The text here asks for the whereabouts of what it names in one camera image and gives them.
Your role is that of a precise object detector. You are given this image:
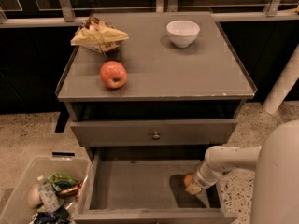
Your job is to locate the dark blue snack packet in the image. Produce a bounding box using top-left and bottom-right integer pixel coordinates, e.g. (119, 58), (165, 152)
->
(28, 208), (71, 224)

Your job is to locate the green snack packet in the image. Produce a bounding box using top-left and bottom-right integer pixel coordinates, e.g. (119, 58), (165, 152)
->
(47, 173), (78, 192)

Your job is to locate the clear plastic bin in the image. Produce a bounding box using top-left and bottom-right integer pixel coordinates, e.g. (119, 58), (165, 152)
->
(0, 157), (91, 224)

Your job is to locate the yellow chip bag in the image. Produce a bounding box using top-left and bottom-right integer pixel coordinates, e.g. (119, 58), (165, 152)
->
(70, 16), (129, 54)

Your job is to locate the red apple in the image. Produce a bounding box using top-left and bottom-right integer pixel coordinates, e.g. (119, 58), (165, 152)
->
(100, 61), (127, 90)

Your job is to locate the round metal drawer knob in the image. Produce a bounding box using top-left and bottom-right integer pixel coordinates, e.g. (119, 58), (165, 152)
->
(152, 132), (161, 140)

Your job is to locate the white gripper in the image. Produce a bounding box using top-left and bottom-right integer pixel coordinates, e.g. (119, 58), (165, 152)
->
(185, 161), (222, 195)

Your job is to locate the brown can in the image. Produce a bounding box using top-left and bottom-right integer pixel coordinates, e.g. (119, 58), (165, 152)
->
(57, 186), (78, 198)

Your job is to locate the open grey middle drawer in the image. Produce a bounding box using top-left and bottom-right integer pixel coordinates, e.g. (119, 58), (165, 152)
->
(75, 146), (237, 224)

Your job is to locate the orange fruit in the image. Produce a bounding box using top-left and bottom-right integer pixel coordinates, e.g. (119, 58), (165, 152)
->
(183, 173), (193, 186)

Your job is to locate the white round object in bin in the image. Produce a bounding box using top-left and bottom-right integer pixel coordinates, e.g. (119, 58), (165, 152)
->
(27, 183), (42, 209)

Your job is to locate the closed grey upper drawer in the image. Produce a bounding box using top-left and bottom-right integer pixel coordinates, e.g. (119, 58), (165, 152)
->
(71, 119), (237, 147)

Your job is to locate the white diagonal post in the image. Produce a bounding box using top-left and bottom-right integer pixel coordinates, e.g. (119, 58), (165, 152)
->
(263, 44), (299, 114)

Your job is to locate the white bowl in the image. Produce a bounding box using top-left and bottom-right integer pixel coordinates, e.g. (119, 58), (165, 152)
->
(166, 20), (200, 48)

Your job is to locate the plastic water bottle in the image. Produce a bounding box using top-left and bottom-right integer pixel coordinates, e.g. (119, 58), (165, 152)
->
(37, 175), (60, 212)

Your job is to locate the grey drawer cabinet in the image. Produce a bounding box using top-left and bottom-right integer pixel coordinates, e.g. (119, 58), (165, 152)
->
(55, 11), (258, 224)

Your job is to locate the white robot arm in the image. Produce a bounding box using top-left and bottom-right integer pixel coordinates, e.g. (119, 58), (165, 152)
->
(184, 120), (299, 224)

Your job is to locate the metal railing frame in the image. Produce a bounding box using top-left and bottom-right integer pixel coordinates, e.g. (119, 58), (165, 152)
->
(0, 0), (299, 28)

